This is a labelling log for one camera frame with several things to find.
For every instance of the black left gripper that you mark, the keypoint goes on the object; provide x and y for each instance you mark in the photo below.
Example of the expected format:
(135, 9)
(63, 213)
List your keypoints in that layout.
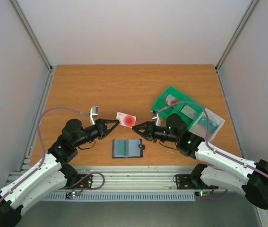
(102, 127)

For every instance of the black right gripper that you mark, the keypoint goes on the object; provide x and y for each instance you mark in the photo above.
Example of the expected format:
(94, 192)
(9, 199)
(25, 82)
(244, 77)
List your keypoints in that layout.
(150, 130)

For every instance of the dark blue card holder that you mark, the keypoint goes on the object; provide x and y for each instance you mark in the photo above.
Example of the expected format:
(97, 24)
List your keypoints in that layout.
(136, 148)

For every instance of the red circle card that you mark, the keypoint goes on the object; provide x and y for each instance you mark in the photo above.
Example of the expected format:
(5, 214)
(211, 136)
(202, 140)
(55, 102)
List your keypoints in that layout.
(126, 120)

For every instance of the teal card with stripe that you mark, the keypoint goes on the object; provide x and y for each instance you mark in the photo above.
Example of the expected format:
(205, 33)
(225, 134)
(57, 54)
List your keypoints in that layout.
(120, 148)

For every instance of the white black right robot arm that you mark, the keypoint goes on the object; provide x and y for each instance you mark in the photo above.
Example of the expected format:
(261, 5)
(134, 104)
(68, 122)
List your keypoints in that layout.
(219, 168)

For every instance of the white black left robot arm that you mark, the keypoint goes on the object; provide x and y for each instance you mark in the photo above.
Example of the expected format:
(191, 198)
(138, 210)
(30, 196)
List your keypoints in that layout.
(52, 172)

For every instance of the white card with red circles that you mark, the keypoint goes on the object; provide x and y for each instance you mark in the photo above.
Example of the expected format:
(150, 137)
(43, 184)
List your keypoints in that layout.
(170, 100)

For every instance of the grey white card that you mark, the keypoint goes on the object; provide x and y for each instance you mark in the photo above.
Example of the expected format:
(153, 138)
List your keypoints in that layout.
(189, 112)

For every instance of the green plastic bin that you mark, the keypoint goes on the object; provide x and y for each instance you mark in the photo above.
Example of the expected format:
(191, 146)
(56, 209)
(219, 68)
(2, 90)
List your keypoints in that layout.
(159, 102)

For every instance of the white translucent plastic bin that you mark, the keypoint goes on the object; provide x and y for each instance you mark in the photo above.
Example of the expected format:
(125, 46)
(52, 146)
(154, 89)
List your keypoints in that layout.
(197, 129)

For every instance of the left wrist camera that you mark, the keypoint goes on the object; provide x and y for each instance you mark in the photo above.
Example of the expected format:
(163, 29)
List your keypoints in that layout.
(92, 114)

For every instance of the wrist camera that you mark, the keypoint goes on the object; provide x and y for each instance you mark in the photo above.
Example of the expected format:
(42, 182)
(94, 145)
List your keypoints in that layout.
(92, 114)
(156, 118)

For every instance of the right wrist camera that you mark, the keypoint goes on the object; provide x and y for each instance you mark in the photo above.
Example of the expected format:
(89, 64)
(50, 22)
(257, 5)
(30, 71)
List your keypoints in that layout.
(156, 118)

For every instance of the aluminium frame rail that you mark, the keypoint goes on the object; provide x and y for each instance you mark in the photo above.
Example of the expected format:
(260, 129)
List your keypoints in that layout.
(131, 178)

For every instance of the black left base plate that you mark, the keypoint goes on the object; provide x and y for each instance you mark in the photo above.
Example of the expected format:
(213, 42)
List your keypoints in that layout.
(79, 181)

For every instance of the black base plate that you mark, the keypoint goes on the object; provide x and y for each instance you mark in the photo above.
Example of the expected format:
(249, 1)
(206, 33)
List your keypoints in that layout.
(79, 181)
(186, 181)

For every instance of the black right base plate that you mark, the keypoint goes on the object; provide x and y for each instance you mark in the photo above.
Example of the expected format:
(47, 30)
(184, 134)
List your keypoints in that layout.
(186, 181)

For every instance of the grey slotted cable duct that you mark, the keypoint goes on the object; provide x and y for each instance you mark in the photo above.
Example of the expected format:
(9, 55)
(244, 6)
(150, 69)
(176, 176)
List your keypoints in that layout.
(120, 196)

